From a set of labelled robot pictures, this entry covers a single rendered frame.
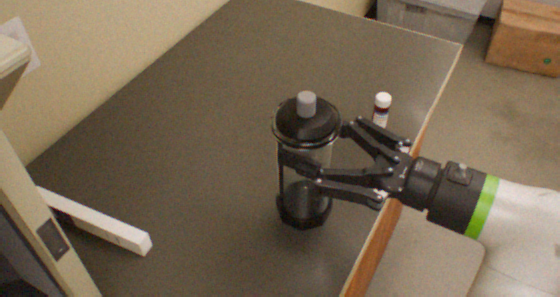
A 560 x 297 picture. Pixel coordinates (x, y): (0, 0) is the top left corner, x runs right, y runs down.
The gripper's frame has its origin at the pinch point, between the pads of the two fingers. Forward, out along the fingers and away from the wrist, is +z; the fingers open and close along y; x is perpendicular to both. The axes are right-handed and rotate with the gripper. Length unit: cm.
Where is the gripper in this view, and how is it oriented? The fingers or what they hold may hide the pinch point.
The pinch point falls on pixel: (307, 140)
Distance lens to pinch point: 74.6
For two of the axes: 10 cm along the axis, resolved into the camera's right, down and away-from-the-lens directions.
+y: -4.8, 6.2, -6.2
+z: -8.8, -3.4, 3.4
